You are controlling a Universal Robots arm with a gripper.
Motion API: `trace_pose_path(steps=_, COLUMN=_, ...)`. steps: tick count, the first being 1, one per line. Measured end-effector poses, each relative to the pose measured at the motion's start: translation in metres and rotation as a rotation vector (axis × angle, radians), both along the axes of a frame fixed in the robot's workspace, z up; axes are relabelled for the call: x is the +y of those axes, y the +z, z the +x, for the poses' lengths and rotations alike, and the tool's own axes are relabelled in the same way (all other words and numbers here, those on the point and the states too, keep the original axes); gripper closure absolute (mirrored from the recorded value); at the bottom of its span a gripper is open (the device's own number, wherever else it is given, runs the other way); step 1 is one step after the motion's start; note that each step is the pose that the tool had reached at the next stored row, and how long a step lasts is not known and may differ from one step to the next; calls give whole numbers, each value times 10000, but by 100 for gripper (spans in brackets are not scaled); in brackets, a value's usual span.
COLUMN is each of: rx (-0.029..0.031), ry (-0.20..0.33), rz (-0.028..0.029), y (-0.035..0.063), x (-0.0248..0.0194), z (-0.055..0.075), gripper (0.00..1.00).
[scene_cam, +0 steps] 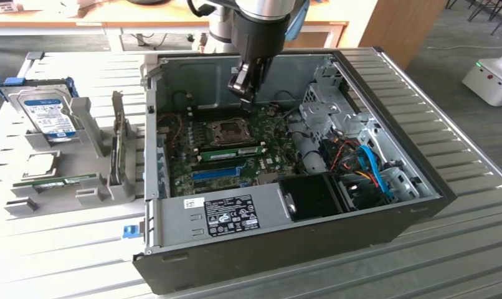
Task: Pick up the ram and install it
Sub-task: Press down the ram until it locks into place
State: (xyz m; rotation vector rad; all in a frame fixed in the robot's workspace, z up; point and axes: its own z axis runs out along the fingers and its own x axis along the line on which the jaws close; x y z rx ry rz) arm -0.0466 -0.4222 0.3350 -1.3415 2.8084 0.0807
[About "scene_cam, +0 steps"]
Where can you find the green motherboard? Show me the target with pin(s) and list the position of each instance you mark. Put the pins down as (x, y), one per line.
(185, 162)

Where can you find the hard disk with blue label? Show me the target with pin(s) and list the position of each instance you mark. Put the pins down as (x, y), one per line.
(43, 112)

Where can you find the grey parts rack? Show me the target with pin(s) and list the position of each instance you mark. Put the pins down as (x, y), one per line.
(89, 130)

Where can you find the black office chairs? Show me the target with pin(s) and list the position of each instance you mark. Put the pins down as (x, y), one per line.
(496, 12)

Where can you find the blue plastic latch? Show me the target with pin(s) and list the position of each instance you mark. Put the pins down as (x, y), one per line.
(130, 232)

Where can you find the blue expansion slot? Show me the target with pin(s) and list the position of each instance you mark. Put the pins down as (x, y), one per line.
(216, 175)

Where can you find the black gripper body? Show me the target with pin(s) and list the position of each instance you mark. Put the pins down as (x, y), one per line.
(260, 37)

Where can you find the wooden desk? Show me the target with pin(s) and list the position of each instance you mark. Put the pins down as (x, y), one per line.
(110, 23)

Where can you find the black RAM slot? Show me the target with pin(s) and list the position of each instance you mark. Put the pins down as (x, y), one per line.
(216, 114)
(216, 109)

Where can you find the green RAM stick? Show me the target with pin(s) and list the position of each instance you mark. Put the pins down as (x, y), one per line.
(230, 154)
(55, 183)

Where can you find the metal disk bay cage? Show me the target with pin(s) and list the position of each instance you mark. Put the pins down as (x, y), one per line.
(317, 109)

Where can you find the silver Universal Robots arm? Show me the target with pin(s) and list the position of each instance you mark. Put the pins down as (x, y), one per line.
(257, 7)

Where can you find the wooden cabinet panel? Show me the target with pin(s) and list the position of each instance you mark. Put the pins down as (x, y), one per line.
(397, 28)

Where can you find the graphics card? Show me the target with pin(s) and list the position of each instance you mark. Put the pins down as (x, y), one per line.
(120, 137)

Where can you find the CPU socket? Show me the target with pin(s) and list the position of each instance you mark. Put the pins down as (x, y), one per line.
(229, 132)

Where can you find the silver CPU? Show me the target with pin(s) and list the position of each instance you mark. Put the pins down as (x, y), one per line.
(39, 165)

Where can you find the black open PC case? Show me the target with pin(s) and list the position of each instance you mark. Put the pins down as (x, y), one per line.
(276, 258)

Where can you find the grey power supply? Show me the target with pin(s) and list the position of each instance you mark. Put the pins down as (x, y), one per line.
(181, 224)

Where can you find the blue disk carrier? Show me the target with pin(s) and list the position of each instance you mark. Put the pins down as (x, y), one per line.
(10, 81)

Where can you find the white mobile robot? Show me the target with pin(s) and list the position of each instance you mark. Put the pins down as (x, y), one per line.
(491, 84)

